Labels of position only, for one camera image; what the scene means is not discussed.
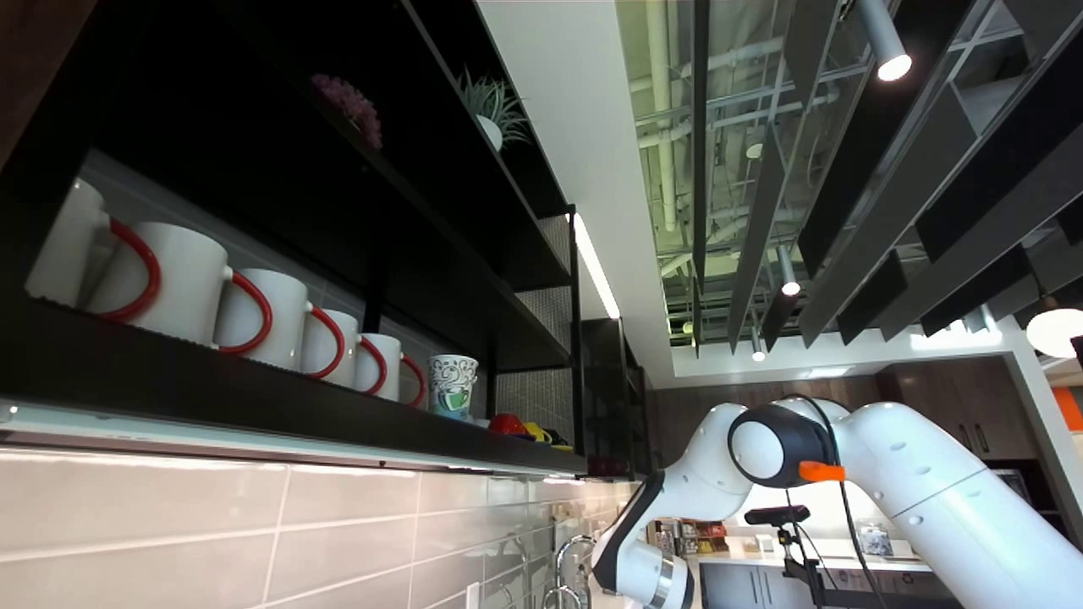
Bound small ceiling spotlight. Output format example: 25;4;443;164
775;243;805;303

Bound black bar camera on tripod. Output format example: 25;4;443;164
742;500;844;606

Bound black shelf unit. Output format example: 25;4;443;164
0;0;654;477

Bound large ceiling spotlight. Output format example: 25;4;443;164
855;0;918;84

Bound round white pendant lamp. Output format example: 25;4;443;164
1023;306;1083;367

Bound yellow red packaged snacks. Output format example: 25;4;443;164
672;519;730;555

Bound green plant white pot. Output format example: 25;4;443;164
454;69;530;157

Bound under-shelf light strip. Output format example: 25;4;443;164
0;396;593;482

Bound small red object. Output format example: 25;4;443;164
486;411;530;443

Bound white mug red handle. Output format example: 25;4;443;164
212;263;316;372
84;218;238;349
395;351;432;413
352;327;407;405
298;303;366;385

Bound white ceramic mug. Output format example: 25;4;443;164
25;177;115;312

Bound orange tape flag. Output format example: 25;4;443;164
796;456;849;487

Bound bluish glass jar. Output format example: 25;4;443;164
855;519;895;563

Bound purple potted plant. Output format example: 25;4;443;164
309;71;387;151

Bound chrome faucet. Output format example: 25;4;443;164
539;511;595;609

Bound floral paper cup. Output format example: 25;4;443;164
425;351;480;423

